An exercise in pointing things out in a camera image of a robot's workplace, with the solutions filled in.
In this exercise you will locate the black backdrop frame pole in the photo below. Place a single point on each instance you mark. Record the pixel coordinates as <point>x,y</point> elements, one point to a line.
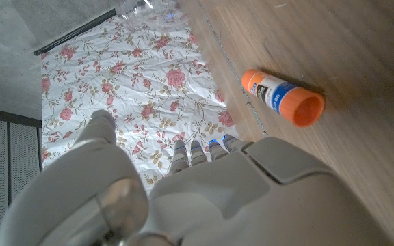
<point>77,30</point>

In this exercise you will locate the orange glue stick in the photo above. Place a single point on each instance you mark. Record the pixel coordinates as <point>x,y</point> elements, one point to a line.
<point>282,97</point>

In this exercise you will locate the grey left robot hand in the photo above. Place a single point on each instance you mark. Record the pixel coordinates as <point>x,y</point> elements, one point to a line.
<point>238,201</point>

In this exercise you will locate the floral backdrop cloth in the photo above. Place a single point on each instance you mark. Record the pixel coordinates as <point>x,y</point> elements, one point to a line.
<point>149,85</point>

